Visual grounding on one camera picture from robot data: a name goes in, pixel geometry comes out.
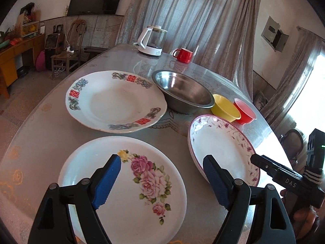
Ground purple floral rim plate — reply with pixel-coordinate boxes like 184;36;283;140
187;115;260;187

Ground red plastic bowl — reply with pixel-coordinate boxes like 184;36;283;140
234;98;257;125

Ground white plate pink roses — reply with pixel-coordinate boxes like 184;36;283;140
58;136;187;243

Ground yellow plastic bowl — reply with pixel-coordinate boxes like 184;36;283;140
211;94;241;122

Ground white plate red characters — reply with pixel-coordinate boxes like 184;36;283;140
65;71;167;134

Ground stainless steel bowl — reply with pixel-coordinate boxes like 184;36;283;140
152;70;214;114

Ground person right hand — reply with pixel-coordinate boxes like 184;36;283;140
280;188;321;239

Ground round back chair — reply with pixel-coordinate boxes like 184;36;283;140
279;129;303;167

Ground grey right curtain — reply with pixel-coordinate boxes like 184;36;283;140
261;26;324;131

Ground grey curtain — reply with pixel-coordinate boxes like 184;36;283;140
116;0;261;96
261;26;324;131

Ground orange wooden desk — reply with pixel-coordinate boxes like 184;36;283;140
1;34;45;99

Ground red mug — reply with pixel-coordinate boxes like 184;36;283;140
172;48;193;64

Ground grey centre curtain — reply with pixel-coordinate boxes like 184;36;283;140
116;0;261;96

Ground small shelf with items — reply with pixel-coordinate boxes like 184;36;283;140
14;2;41;40

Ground white glass electric kettle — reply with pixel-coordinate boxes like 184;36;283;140
133;25;167;57

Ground wall electrical panel box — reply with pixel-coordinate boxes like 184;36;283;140
261;16;289;52

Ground wooden chair by wall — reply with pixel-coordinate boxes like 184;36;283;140
51;19;87;78

